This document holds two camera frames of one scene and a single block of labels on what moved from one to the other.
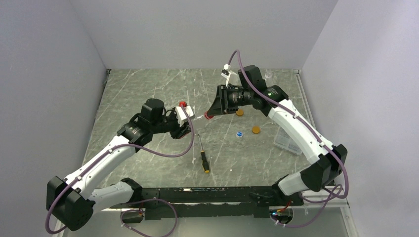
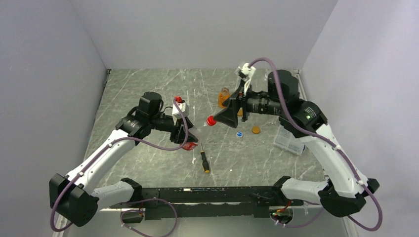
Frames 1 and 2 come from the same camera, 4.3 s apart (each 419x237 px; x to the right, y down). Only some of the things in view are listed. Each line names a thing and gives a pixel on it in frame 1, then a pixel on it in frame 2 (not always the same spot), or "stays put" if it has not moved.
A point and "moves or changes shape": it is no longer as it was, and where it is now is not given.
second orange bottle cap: x=256 y=130 stays put
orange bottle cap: x=240 y=112 stays put
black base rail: x=222 y=202 stays put
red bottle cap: x=208 y=117 moves or changes shape
